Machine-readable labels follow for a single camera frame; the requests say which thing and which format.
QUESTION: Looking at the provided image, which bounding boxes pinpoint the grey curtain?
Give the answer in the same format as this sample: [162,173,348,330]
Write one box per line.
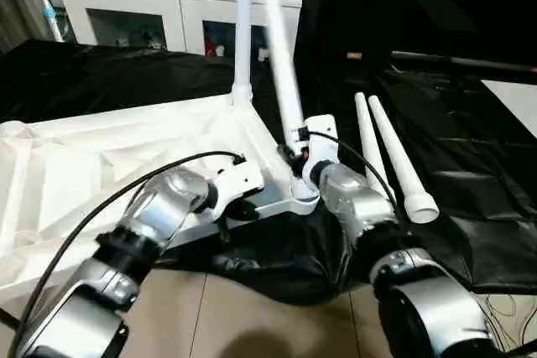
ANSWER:
[0,0,53,50]

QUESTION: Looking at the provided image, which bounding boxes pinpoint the black metal rail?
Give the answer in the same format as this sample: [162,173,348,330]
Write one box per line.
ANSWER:
[390,49,537,71]

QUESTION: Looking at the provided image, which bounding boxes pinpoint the white flat board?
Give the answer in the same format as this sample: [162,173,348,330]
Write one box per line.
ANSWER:
[482,79,537,139]

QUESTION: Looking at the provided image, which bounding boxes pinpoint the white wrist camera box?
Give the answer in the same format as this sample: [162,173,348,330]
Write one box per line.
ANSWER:
[204,158,266,210]
[301,114,341,184]

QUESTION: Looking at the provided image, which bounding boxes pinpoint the thin black floor cables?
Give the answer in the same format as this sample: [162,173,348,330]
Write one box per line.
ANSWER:
[480,289,537,358]

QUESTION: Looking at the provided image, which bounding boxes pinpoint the white plastic table top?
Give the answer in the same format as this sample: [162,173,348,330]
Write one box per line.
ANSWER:
[0,93,322,305]

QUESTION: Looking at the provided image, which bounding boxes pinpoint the black mat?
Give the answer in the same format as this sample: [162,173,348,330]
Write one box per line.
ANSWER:
[0,38,537,307]

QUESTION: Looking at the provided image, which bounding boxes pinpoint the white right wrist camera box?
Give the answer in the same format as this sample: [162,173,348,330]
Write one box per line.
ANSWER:
[301,114,341,184]

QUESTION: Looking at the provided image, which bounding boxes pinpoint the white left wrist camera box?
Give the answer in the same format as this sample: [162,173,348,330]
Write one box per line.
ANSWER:
[204,158,266,210]

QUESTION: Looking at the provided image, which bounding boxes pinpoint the white plastic table leg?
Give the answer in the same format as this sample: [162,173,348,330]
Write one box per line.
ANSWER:
[230,0,255,109]
[367,94,441,226]
[261,0,309,156]
[353,91,393,201]

